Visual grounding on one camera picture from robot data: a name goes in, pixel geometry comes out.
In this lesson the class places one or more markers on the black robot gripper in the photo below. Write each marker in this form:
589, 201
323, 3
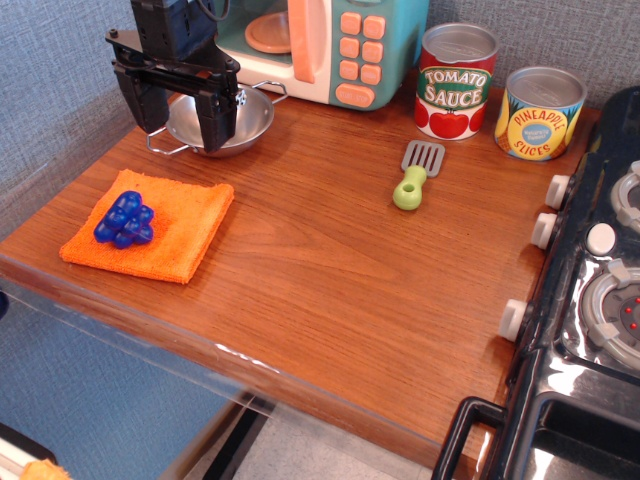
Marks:
177, 38

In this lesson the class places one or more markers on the silver metal bowl with handles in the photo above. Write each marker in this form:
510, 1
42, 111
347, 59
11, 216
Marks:
254, 116

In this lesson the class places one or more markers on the white stove knob bottom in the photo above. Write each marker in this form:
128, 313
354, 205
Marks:
512, 318

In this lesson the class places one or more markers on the white stove knob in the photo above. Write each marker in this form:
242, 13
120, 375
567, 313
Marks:
556, 191
512, 318
543, 229

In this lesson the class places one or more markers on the orange folded cloth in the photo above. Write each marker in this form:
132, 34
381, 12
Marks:
186, 220

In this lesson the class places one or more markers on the blue toy grapes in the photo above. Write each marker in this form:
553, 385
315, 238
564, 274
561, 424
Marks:
126, 223

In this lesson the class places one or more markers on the teal toy microwave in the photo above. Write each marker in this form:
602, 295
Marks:
350, 54

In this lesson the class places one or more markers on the tomato sauce can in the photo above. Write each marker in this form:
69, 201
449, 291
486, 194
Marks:
454, 78

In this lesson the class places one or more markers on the pineapple slices can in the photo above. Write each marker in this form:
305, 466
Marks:
539, 112

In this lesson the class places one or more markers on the white stove knob middle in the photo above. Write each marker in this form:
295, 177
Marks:
543, 229

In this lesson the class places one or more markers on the white stove knob top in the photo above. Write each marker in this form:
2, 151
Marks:
556, 191

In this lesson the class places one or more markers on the orange object bottom left corner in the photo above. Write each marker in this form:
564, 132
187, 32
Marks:
44, 470

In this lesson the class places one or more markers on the black toy stove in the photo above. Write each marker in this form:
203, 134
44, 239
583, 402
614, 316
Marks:
572, 406

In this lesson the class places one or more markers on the green handled toy spatula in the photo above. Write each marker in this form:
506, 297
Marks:
422, 160

